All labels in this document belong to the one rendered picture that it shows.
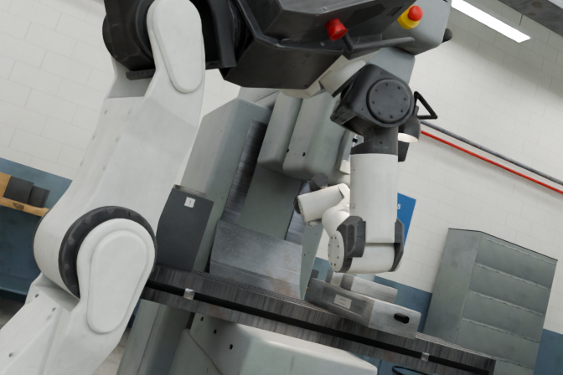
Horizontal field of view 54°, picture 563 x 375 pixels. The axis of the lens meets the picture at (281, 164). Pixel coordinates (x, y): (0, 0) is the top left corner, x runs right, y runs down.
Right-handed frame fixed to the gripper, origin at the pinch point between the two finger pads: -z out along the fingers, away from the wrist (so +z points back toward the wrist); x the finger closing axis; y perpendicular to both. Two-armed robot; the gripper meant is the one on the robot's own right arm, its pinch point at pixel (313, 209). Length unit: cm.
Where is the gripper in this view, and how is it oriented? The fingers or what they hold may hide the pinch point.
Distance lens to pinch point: 154.4
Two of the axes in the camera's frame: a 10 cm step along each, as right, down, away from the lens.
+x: -9.5, -3.0, -0.1
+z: 0.6, -1.6, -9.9
